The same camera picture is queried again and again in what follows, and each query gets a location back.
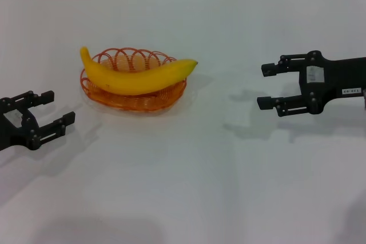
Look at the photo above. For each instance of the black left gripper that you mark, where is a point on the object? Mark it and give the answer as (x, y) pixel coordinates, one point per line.
(14, 132)

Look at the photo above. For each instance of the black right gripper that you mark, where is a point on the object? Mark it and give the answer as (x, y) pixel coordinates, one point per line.
(340, 76)

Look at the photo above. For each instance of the orange woven plastic basket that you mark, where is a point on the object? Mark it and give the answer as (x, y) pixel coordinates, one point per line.
(134, 101)

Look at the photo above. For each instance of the yellow banana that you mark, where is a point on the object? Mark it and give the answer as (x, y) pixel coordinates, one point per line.
(134, 79)

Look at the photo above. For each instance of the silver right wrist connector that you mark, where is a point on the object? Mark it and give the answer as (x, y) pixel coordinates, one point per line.
(364, 99)

